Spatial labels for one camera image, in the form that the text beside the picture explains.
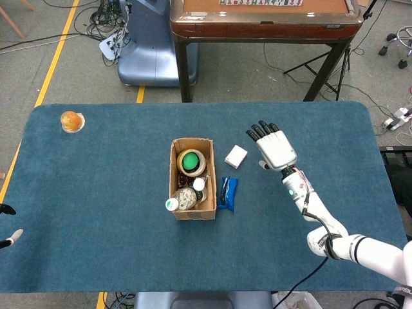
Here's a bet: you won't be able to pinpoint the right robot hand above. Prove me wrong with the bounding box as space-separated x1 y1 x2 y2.
246 120 297 171

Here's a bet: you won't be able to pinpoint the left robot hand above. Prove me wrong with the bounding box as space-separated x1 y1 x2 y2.
0 203 24 249

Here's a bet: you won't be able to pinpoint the small white box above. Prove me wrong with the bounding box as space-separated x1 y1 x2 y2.
224 144 248 169

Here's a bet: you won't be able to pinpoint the yellow tape roll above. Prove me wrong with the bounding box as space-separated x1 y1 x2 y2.
176 148 206 177

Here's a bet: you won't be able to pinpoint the green ball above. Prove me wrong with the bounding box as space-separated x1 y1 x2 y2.
181 153 198 171

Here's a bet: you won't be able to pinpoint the open cardboard box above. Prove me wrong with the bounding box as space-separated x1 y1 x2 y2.
168 137 218 221

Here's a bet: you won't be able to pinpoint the blue snack packet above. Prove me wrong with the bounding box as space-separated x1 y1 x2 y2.
217 176 239 212

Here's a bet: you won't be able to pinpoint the black tripod stand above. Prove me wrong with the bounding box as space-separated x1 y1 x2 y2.
283 0 379 101

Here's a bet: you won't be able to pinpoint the green label bottle white cap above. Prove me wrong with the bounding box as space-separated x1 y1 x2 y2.
192 176 209 204

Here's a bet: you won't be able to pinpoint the dark red grape bunch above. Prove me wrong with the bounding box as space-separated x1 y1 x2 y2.
178 173 194 189

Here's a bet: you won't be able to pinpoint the clear plastic bottle white cap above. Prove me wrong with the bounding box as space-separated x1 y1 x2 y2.
165 188 198 212

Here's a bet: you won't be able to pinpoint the blue felt table mat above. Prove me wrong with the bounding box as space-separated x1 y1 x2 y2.
0 101 411 294

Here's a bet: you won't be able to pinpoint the orange bread on plate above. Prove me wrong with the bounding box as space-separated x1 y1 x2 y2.
60 111 86 134

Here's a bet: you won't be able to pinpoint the brown mahjong table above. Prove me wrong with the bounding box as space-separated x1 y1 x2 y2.
169 0 364 103

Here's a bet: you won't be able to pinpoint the white power strip grey switches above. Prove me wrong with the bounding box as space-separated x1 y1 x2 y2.
382 107 412 131

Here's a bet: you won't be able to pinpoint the black equipment case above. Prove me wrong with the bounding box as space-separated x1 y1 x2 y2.
379 145 412 207

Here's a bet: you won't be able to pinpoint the row of mahjong tiles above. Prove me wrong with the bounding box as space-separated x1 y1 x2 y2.
219 0 304 6

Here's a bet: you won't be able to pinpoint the clear plastic bag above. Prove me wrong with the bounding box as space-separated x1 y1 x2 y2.
272 291 323 309

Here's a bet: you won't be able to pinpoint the blue-grey robot torso base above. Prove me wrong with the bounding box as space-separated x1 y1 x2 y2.
133 291 274 309

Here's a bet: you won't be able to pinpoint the chrome wheeled stool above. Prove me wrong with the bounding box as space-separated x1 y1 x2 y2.
378 24 412 70

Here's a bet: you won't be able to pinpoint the wooden chair leg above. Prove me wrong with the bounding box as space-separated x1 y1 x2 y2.
0 0 35 39

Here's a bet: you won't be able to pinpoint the white power strip with plugs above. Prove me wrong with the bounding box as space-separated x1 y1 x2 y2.
98 33 126 61

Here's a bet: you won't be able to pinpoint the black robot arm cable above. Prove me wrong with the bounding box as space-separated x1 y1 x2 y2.
273 192 342 309

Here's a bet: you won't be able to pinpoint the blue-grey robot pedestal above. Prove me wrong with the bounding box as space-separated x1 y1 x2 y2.
117 0 199 87

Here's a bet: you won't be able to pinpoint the tangled black floor cables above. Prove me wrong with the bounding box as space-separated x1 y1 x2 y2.
73 0 129 67

